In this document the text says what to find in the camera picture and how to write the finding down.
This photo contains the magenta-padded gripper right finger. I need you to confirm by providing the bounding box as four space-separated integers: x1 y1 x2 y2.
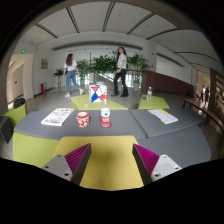
132 143 183 186

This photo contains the small lime green ottoman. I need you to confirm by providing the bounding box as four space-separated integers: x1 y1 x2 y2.
137 94 171 110

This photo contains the white red blue patterned cube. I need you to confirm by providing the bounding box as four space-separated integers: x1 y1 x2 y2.
87 83 108 104

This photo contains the black backpack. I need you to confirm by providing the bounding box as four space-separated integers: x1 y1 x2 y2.
13 97 27 109

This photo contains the long lime green bench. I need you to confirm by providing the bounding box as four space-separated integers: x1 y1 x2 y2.
70 94 129 111

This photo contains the group of green potted plants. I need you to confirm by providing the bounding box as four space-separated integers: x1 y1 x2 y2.
53 53 151 84

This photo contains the gold framed wall picture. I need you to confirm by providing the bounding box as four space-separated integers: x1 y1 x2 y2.
40 58 50 70

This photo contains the brown wooden bench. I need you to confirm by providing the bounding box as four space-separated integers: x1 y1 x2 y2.
182 97 224 133

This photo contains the small clear plastic bottle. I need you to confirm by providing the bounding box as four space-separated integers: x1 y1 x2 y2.
146 86 153 103

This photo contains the white printed magazine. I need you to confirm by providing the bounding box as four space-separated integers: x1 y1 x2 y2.
40 107 75 127

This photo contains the person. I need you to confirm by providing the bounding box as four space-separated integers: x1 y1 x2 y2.
110 46 130 98
63 53 85 99
199 84 207 104

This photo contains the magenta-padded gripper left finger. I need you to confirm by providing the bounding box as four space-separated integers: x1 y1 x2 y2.
41 143 92 185

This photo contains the yellow white leaflet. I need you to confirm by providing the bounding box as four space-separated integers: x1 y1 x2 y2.
147 108 179 125

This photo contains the clear red-capped water bottle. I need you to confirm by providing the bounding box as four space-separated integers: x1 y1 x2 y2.
100 94 112 129

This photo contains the red white floral cup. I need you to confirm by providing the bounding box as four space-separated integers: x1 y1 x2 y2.
76 111 91 128

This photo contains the lime green seat block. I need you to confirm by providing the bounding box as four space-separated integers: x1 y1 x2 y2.
2 103 29 129

